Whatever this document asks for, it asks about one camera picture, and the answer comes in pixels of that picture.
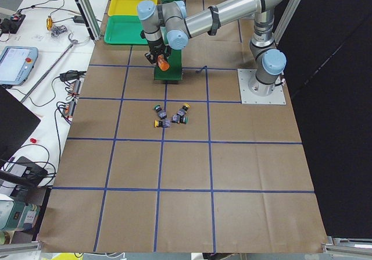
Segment black power adapter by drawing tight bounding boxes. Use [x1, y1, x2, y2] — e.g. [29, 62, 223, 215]
[73, 16, 85, 24]

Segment yellow plastic tray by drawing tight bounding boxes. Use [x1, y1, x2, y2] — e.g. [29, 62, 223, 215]
[108, 0, 158, 16]

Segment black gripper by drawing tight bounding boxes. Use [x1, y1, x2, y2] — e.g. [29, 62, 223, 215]
[145, 40, 171, 64]

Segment aluminium frame post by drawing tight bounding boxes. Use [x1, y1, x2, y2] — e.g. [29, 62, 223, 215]
[74, 0, 101, 41]

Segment green push button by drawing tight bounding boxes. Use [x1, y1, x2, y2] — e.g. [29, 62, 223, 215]
[153, 104, 167, 119]
[171, 115, 188, 124]

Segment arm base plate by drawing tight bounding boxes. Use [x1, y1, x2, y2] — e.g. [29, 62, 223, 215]
[237, 69, 287, 105]

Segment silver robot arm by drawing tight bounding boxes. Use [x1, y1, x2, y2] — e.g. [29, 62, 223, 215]
[137, 0, 287, 97]

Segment green push button near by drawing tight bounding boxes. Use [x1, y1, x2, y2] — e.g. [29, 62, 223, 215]
[153, 104, 167, 119]

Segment green plastic tray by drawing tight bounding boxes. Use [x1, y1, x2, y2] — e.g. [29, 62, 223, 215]
[104, 15, 148, 45]

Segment yellow push button near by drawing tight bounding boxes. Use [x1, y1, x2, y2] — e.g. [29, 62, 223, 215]
[154, 119, 171, 128]

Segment teach pendant tablet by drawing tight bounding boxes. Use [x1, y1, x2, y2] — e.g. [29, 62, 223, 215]
[0, 46, 38, 86]

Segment yellow push button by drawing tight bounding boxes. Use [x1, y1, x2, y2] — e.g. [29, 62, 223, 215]
[154, 119, 171, 128]
[177, 103, 190, 117]

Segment green conveyor belt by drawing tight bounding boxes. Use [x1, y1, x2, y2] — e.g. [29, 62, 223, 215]
[154, 0, 183, 83]

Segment green push button far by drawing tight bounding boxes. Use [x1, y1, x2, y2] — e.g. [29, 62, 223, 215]
[171, 115, 188, 124]

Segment yellow push button far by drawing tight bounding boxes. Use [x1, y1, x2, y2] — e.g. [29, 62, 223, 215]
[177, 103, 190, 117]

